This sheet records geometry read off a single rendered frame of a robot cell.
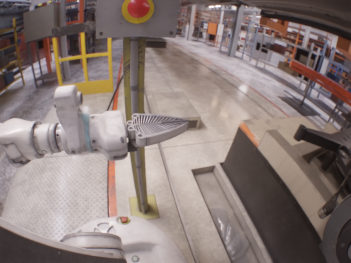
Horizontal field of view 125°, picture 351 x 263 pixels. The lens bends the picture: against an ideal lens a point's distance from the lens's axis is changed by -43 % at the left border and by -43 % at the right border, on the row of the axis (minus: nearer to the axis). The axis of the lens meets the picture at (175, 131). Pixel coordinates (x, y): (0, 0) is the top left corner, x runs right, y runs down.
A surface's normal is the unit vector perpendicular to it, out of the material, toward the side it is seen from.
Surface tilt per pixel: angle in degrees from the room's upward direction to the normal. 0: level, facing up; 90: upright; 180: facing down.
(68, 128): 59
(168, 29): 90
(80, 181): 0
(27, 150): 80
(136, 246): 73
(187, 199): 0
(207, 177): 0
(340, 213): 90
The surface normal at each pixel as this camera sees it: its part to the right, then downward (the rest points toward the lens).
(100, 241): 0.47, -0.78
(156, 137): 0.52, 0.56
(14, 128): 0.29, -0.77
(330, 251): -0.96, 0.08
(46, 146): 0.36, 0.44
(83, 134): 0.35, 0.00
